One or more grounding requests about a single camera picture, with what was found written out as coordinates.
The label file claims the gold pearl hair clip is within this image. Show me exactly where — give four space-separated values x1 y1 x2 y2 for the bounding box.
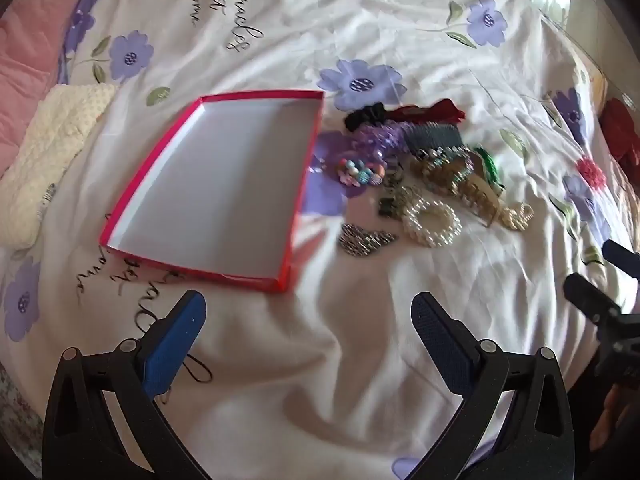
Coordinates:
500 201 533 233

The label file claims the red velvet bow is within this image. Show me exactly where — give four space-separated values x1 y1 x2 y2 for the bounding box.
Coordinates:
385 99 467 128

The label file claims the purple lace scrunchie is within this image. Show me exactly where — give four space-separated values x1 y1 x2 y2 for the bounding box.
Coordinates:
345 122 408 158

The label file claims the colourful bead bracelet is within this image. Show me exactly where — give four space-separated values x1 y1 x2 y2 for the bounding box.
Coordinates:
335 156 388 188

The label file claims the dark hair comb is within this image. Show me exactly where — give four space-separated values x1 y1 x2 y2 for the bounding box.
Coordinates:
402 122 463 153

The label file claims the white floral bedsheet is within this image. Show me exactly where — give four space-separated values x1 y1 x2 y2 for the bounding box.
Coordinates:
0 0 640 480

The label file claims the person's right hand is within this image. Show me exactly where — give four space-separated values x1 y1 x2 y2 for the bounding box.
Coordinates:
590 386 640 461

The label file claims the pearl bracelet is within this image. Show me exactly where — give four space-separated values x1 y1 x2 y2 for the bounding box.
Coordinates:
402 199 462 248

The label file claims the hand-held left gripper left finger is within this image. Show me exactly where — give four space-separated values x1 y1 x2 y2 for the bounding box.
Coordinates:
42 290 208 480

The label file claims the rhinestone hair clip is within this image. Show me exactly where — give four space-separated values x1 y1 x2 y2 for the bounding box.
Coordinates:
338 224 398 259

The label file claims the red cardboard box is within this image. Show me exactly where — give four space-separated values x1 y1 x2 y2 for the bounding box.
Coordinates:
98 90 326 294

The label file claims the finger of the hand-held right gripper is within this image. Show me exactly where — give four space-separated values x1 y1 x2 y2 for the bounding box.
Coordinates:
602 239 640 279
562 272 626 324

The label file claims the green hair tie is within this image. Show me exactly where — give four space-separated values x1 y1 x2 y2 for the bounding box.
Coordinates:
472 146 503 191

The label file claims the small-flower patterned cloth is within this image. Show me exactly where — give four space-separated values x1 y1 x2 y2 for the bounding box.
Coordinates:
0 365 46 456

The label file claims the crystal bead bracelet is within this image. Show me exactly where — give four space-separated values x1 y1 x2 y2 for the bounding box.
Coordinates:
417 145 476 181

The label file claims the pink quilt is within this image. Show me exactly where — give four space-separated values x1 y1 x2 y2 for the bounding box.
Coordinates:
0 0 116 181

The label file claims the red cloth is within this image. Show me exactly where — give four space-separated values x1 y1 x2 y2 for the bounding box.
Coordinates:
599 99 640 181

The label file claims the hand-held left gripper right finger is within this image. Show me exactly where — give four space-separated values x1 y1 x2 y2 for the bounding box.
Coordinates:
402 291 576 480

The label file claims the black scrunchie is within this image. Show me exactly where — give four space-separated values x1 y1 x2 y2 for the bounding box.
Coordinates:
344 102 388 132

